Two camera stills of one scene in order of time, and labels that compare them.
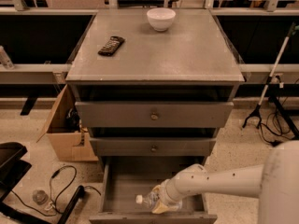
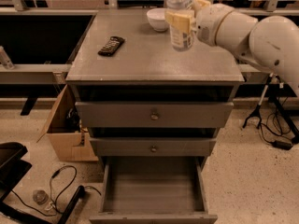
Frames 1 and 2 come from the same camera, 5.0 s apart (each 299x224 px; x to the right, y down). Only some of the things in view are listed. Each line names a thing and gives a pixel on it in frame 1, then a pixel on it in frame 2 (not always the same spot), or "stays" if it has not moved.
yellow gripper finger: [156, 189] -> [199, 4]
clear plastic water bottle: [151, 199] -> [180, 17]
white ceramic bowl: [161, 19] stays
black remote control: [111, 46] stays
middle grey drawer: [153, 147] stays
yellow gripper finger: [162, 208] -> [180, 21]
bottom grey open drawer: [125, 177] stays
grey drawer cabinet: [154, 84] stays
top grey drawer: [154, 114] stays
